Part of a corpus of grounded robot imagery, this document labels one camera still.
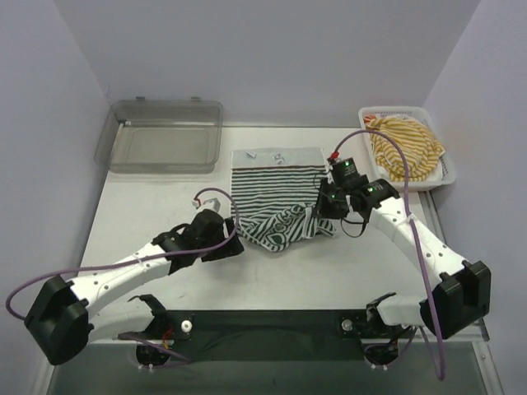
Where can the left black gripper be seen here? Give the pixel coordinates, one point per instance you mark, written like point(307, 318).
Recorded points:
point(230, 243)

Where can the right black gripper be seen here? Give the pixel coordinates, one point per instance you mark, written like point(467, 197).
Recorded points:
point(326, 206)

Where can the green white striped towel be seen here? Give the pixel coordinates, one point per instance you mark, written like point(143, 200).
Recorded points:
point(275, 193)

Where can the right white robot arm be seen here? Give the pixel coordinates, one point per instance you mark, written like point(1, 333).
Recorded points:
point(381, 205)

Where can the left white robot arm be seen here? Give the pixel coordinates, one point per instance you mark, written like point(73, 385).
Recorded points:
point(60, 318)

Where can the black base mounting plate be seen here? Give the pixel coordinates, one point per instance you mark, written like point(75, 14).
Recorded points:
point(188, 324)

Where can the yellow white striped towel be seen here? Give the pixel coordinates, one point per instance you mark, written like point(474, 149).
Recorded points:
point(421, 148)

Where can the clear grey plastic container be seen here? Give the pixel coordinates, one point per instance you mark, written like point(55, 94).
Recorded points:
point(161, 137)

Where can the white plastic basket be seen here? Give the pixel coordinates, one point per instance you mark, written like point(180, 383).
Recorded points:
point(445, 171)

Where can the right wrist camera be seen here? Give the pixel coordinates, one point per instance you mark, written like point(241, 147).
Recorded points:
point(344, 172)

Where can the aluminium frame rail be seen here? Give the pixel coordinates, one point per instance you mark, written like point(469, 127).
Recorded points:
point(462, 294)

